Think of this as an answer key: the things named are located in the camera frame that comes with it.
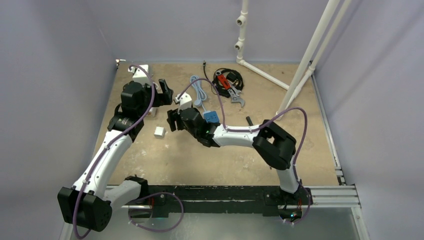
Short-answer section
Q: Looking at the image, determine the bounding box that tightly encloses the blue power strip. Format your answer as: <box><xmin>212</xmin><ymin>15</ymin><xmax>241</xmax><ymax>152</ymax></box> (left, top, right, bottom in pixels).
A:
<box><xmin>203</xmin><ymin>110</ymin><xmax>220</xmax><ymax>124</ymax></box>

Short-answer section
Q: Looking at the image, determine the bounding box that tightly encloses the white plug adapter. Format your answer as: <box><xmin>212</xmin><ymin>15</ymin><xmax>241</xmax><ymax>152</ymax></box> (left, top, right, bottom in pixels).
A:
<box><xmin>147</xmin><ymin>107</ymin><xmax>158</xmax><ymax>118</ymax></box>

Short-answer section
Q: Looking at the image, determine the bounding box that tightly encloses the white charger plug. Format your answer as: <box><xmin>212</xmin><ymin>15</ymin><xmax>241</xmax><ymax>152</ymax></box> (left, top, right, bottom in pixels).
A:
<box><xmin>153</xmin><ymin>126</ymin><xmax>166</xmax><ymax>139</ymax></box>

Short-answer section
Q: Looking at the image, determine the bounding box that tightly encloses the light blue cord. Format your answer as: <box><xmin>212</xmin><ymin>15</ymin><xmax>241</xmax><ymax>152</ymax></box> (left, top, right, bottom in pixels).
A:
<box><xmin>189</xmin><ymin>75</ymin><xmax>210</xmax><ymax>114</ymax></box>

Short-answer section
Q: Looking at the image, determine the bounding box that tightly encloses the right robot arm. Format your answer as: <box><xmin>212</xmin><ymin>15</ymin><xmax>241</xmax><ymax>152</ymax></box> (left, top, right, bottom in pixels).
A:
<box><xmin>167</xmin><ymin>107</ymin><xmax>301</xmax><ymax>204</ymax></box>

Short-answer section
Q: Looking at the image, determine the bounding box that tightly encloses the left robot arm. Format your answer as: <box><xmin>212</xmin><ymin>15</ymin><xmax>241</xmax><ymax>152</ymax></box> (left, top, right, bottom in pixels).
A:
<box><xmin>57</xmin><ymin>79</ymin><xmax>174</xmax><ymax>232</ymax></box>

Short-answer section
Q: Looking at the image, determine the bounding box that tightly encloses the red adjustable wrench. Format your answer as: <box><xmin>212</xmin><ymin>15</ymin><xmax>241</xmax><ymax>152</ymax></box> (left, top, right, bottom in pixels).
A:
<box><xmin>215</xmin><ymin>71</ymin><xmax>245</xmax><ymax>108</ymax></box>

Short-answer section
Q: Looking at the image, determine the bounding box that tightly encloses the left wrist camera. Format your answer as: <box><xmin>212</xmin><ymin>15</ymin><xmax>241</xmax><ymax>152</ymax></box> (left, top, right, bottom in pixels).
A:
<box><xmin>128</xmin><ymin>66</ymin><xmax>151</xmax><ymax>85</ymax></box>

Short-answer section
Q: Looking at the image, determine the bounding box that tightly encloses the coiled black cable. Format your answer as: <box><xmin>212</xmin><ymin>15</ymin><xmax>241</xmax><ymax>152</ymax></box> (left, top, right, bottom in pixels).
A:
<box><xmin>202</xmin><ymin>60</ymin><xmax>245</xmax><ymax>99</ymax></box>

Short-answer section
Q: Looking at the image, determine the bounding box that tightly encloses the black handle hammer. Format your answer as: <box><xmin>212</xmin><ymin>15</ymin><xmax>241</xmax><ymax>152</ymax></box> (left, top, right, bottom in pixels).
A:
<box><xmin>245</xmin><ymin>116</ymin><xmax>254</xmax><ymax>126</ymax></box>

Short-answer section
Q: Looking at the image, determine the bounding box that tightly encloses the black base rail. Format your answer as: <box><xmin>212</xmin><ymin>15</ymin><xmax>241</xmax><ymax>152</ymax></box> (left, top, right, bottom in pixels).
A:
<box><xmin>129</xmin><ymin>185</ymin><xmax>313</xmax><ymax>220</ymax></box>

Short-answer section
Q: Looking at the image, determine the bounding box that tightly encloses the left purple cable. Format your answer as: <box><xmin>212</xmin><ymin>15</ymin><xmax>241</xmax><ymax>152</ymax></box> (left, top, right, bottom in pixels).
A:
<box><xmin>72</xmin><ymin>64</ymin><xmax>185</xmax><ymax>240</ymax></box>

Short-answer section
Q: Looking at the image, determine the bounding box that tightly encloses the purple cable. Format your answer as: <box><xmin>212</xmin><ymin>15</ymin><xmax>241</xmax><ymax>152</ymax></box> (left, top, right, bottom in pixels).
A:
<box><xmin>180</xmin><ymin>78</ymin><xmax>313</xmax><ymax>226</ymax></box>
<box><xmin>72</xmin><ymin>64</ymin><xmax>185</xmax><ymax>240</ymax></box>

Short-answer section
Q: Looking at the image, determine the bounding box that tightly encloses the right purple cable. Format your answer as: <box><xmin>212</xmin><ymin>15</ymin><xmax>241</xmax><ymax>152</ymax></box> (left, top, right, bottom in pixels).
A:
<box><xmin>180</xmin><ymin>78</ymin><xmax>313</xmax><ymax>226</ymax></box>

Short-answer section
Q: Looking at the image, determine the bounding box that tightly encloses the white pvc pipe frame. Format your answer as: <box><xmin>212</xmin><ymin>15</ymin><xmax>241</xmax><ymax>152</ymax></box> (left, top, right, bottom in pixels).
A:
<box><xmin>234</xmin><ymin>0</ymin><xmax>352</xmax><ymax>112</ymax></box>

